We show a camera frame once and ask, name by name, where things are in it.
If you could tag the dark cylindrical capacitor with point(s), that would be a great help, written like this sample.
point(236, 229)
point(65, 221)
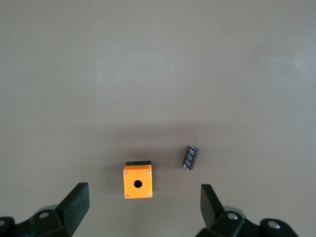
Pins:
point(190, 158)

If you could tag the orange box with round hole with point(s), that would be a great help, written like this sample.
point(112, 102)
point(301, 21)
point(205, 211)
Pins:
point(138, 182)

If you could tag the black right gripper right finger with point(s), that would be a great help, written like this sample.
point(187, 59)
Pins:
point(212, 209)

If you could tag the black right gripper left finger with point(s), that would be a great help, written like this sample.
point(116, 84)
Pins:
point(71, 209)

